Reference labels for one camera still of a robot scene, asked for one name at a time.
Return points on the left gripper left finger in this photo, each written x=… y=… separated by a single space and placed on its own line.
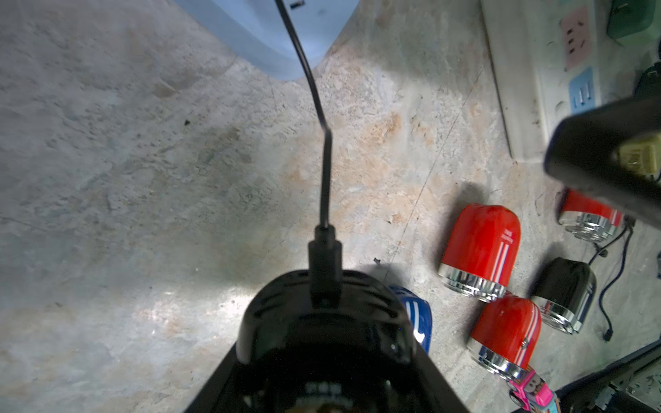
x=220 y=393

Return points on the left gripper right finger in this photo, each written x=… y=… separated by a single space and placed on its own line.
x=434 y=392

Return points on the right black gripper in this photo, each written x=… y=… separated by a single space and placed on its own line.
x=581 y=155

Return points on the red shaver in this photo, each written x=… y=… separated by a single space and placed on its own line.
x=479 y=258
x=587 y=219
x=504 y=338

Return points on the black shaver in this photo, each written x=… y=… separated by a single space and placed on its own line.
x=299 y=355
x=564 y=293

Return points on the blue shaver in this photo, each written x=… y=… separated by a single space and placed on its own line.
x=419 y=313

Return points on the green charger adapter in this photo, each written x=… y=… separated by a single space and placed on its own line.
x=634 y=22

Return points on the yellow charger adapter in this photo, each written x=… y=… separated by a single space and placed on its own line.
x=641 y=156

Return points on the white power strip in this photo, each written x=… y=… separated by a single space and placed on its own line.
x=551 y=60

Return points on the pink striped small box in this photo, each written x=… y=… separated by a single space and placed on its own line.
x=531 y=393

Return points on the light blue socket cube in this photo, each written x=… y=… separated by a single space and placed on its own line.
x=254 y=30

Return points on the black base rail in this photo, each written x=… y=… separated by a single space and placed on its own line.
x=631 y=384

